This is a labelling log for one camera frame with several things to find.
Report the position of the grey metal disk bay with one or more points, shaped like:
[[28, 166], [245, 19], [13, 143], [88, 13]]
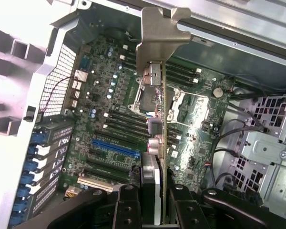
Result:
[[264, 148]]

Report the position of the CPU socket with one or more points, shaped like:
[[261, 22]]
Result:
[[145, 100]]

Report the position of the silver coin cell battery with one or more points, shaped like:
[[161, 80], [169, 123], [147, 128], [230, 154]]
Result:
[[217, 91]]

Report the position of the white expansion slot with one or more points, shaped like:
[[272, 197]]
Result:
[[95, 184]]

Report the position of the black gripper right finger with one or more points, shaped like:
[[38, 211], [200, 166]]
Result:
[[186, 210]]

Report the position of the black open PC case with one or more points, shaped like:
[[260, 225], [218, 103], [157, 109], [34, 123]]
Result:
[[57, 38]]

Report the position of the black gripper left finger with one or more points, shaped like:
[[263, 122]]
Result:
[[127, 207]]

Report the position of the green motherboard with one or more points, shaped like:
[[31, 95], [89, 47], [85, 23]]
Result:
[[105, 78]]

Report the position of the long black expansion slot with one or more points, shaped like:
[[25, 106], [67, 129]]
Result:
[[105, 175], [109, 164]]

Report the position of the short black expansion slot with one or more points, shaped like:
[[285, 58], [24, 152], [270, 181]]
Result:
[[95, 153]]

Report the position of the blue expansion slot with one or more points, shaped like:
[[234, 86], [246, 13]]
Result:
[[114, 148]]

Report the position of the black RAM slot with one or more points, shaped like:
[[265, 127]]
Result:
[[128, 116], [126, 128], [127, 122]]

